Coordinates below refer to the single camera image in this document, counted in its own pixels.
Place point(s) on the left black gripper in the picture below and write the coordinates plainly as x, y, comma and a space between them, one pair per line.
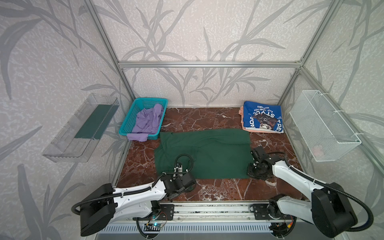
188, 182

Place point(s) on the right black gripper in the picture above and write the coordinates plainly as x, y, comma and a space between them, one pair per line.
256, 170

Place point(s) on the dark green t shirt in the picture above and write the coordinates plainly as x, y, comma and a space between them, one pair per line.
208, 154

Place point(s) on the teal plastic laundry basket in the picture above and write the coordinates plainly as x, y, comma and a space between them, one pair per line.
138, 105

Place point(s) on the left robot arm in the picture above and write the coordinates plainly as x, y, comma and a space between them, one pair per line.
107, 204

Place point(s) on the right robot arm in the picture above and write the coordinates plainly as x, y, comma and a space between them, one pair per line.
325, 206

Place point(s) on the green circuit board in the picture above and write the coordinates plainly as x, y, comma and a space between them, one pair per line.
154, 226

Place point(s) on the folded blue printed t shirt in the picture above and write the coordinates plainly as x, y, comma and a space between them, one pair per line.
256, 110

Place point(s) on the lilac purple t shirt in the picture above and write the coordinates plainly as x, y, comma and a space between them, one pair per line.
147, 123

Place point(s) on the aluminium back crossbar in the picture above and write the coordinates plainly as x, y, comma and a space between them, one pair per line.
207, 64

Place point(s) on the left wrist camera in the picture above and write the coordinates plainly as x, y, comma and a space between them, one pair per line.
178, 169

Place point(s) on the aluminium frame rail base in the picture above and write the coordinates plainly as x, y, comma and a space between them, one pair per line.
215, 212

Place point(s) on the white wire mesh basket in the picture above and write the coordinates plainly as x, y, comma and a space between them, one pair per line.
326, 133

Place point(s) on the clear acrylic wall shelf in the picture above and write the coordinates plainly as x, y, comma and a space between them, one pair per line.
80, 136

